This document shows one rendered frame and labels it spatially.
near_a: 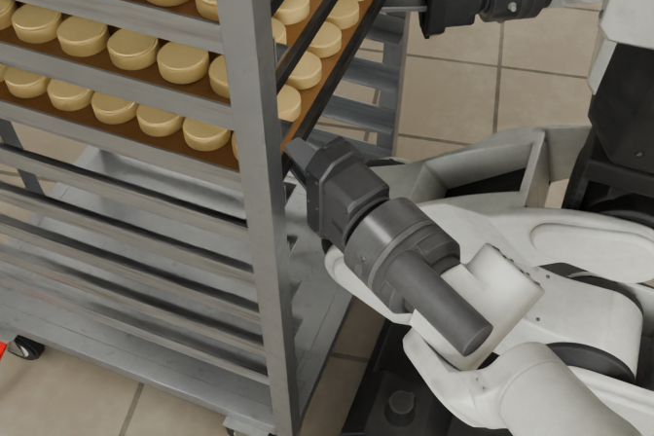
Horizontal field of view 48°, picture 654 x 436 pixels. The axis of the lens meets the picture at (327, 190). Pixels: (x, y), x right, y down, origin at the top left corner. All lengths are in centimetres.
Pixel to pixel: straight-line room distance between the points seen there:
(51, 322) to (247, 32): 89
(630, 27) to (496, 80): 134
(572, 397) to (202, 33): 40
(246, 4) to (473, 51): 152
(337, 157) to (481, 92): 124
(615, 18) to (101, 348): 97
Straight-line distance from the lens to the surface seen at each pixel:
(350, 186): 68
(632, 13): 61
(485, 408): 59
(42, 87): 89
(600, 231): 83
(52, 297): 125
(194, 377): 124
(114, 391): 143
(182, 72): 72
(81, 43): 78
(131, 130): 82
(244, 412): 120
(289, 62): 72
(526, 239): 87
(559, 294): 111
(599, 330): 109
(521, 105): 188
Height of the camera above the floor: 125
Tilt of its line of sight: 50 degrees down
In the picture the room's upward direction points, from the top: straight up
